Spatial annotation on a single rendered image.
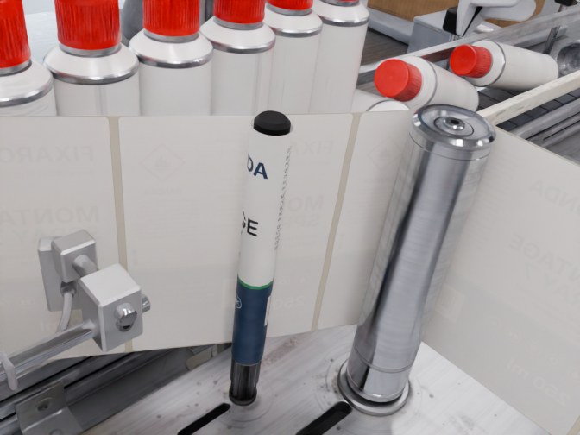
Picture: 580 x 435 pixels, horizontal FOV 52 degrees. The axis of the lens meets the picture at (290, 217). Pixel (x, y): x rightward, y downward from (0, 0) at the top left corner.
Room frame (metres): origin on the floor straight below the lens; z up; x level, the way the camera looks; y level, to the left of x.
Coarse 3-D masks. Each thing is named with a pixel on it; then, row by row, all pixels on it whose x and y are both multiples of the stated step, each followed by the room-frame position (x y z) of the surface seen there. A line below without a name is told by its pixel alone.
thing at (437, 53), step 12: (564, 12) 0.86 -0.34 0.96; (576, 12) 0.88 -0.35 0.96; (516, 24) 0.78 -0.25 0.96; (528, 24) 0.78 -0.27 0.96; (540, 24) 0.80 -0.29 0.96; (552, 24) 0.83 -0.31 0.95; (480, 36) 0.71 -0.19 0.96; (492, 36) 0.72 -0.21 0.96; (504, 36) 0.74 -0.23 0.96; (516, 36) 0.76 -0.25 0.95; (432, 48) 0.64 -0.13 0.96; (444, 48) 0.65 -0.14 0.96; (432, 60) 0.63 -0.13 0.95; (360, 72) 0.55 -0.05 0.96; (372, 72) 0.56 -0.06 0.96; (360, 84) 0.55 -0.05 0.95
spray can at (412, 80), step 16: (384, 64) 0.50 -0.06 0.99; (400, 64) 0.49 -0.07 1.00; (416, 64) 0.52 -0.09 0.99; (432, 64) 0.54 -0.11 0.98; (384, 80) 0.49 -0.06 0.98; (400, 80) 0.48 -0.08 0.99; (416, 80) 0.50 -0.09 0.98; (432, 80) 0.51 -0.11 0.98; (448, 80) 0.55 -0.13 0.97; (464, 80) 0.62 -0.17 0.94; (384, 96) 0.53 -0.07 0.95; (400, 96) 0.48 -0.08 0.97; (416, 96) 0.51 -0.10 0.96; (432, 96) 0.51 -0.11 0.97; (448, 96) 0.54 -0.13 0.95; (464, 96) 0.59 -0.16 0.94
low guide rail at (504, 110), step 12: (576, 72) 0.77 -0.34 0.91; (552, 84) 0.71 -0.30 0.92; (564, 84) 0.73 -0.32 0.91; (576, 84) 0.75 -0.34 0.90; (516, 96) 0.66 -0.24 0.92; (528, 96) 0.67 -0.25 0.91; (540, 96) 0.68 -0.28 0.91; (552, 96) 0.71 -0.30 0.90; (492, 108) 0.62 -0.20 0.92; (504, 108) 0.62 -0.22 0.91; (516, 108) 0.64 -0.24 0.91; (528, 108) 0.67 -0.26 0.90; (492, 120) 0.61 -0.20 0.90; (504, 120) 0.63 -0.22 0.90
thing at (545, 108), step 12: (480, 96) 0.73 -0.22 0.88; (492, 96) 0.74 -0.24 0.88; (504, 96) 0.74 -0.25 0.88; (564, 96) 0.77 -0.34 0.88; (576, 96) 0.78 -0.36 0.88; (480, 108) 0.69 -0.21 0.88; (540, 108) 0.72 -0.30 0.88; (552, 108) 0.72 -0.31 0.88; (516, 120) 0.67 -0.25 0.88; (528, 120) 0.68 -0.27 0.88
